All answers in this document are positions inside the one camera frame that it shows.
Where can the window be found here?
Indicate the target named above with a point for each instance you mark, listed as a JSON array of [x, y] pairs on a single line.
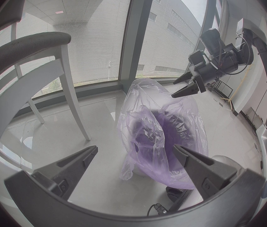
[[138, 32]]

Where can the white curtain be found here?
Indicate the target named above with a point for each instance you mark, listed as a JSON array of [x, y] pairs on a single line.
[[224, 13]]

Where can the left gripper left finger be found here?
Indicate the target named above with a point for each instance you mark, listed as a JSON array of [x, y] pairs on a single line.
[[62, 176]]

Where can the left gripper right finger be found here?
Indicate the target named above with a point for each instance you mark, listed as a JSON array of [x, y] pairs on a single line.
[[206, 174]]

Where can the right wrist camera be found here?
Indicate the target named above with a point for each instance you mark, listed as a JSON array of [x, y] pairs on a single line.
[[196, 57]]

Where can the small round table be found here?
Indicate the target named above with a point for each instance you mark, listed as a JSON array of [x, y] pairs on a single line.
[[228, 89]]

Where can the purple plastic bag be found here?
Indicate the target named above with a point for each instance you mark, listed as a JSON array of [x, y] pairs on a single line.
[[147, 117]]

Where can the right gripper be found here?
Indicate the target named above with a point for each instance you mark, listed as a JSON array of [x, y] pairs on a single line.
[[206, 76]]

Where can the wooden coat stand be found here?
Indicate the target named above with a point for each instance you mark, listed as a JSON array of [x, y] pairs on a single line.
[[232, 105]]

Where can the grey chair with white legs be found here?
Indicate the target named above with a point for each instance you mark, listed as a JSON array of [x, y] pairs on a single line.
[[29, 44]]

